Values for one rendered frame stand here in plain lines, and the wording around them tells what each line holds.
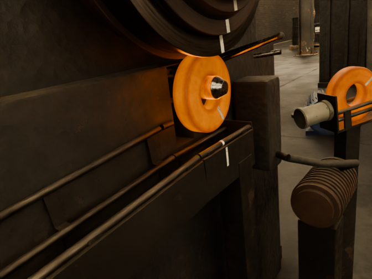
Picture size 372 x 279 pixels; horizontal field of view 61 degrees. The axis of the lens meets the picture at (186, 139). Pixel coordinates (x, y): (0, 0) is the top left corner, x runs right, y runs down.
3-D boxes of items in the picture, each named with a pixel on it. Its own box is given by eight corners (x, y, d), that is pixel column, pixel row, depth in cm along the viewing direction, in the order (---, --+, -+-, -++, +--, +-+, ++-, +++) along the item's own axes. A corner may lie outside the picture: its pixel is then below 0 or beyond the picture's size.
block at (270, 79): (234, 167, 88) (227, 80, 80) (248, 156, 94) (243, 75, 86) (271, 174, 81) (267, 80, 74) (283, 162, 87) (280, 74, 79)
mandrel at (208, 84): (167, 84, 71) (160, 101, 70) (155, 73, 68) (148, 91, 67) (233, 83, 61) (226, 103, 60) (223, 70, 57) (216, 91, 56)
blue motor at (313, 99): (305, 140, 255) (305, 99, 244) (304, 120, 305) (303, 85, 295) (347, 140, 244) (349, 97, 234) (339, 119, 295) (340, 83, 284)
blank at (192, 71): (159, 88, 54) (174, 88, 52) (200, 35, 62) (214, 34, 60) (194, 146, 64) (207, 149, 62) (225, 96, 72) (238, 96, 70)
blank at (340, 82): (341, 130, 95) (350, 133, 92) (315, 94, 89) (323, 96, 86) (376, 92, 95) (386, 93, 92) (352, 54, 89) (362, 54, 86)
